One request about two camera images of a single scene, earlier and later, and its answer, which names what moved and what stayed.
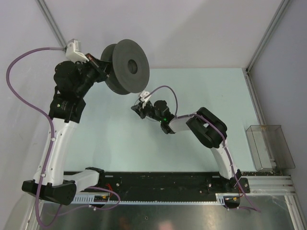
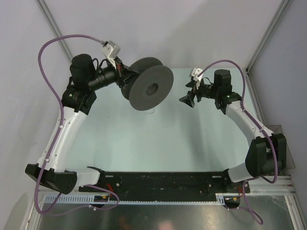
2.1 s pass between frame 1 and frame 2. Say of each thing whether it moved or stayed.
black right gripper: moved
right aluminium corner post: stayed
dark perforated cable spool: moved
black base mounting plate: stayed
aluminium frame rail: stayed
